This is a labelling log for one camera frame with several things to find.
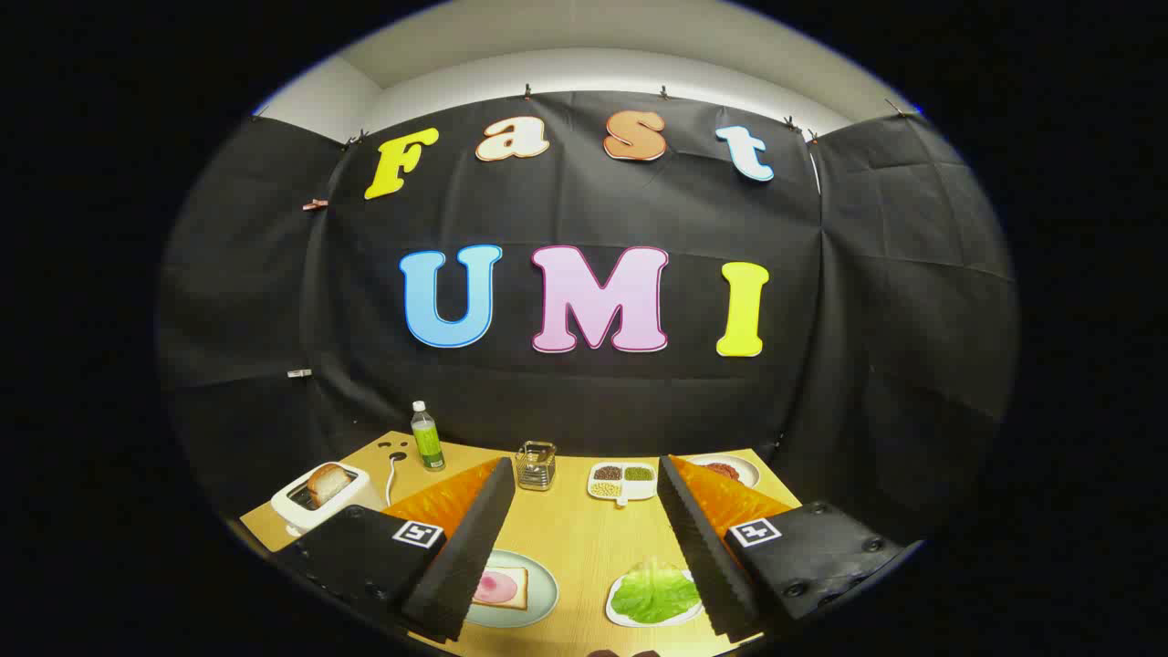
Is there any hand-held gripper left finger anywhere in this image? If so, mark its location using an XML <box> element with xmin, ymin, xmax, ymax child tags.
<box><xmin>274</xmin><ymin>456</ymin><xmax>516</xmax><ymax>644</ymax></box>

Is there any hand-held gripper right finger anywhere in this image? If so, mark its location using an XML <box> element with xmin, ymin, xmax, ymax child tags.
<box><xmin>657</xmin><ymin>454</ymin><xmax>904</xmax><ymax>640</ymax></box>

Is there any green lettuce leaf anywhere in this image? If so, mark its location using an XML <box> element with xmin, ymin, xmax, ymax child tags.
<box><xmin>610</xmin><ymin>558</ymin><xmax>702</xmax><ymax>625</ymax></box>

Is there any toast slice under ham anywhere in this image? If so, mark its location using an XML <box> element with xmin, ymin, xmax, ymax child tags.
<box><xmin>472</xmin><ymin>566</ymin><xmax>530</xmax><ymax>610</ymax></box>

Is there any pale green round plate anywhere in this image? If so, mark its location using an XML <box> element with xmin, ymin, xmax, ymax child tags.
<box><xmin>465</xmin><ymin>549</ymin><xmax>559</xmax><ymax>629</ymax></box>

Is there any white divided dish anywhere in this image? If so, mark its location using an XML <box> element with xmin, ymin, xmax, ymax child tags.
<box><xmin>587</xmin><ymin>461</ymin><xmax>660</xmax><ymax>507</ymax></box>

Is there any white oval plate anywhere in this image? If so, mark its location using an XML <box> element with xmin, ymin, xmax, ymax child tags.
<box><xmin>680</xmin><ymin>454</ymin><xmax>761</xmax><ymax>489</ymax></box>

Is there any white square plate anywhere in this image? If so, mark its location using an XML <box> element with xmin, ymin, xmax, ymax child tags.
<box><xmin>606</xmin><ymin>566</ymin><xmax>705</xmax><ymax>629</ymax></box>

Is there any green label drink bottle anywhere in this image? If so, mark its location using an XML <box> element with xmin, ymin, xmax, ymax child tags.
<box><xmin>411</xmin><ymin>401</ymin><xmax>446</xmax><ymax>473</ymax></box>

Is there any plain bread slice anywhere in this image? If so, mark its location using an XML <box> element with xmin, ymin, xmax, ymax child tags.
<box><xmin>306</xmin><ymin>463</ymin><xmax>352</xmax><ymax>507</ymax></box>

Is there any white toaster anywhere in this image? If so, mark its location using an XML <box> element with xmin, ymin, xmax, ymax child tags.
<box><xmin>271</xmin><ymin>461</ymin><xmax>384</xmax><ymax>537</ymax></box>

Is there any black backdrop cloth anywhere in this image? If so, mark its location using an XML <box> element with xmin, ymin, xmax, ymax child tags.
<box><xmin>155</xmin><ymin>89</ymin><xmax>1018</xmax><ymax>548</ymax></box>

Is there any metal wire utensil holder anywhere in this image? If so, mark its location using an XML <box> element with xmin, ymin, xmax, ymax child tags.
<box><xmin>516</xmin><ymin>441</ymin><xmax>558</xmax><ymax>492</ymax></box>

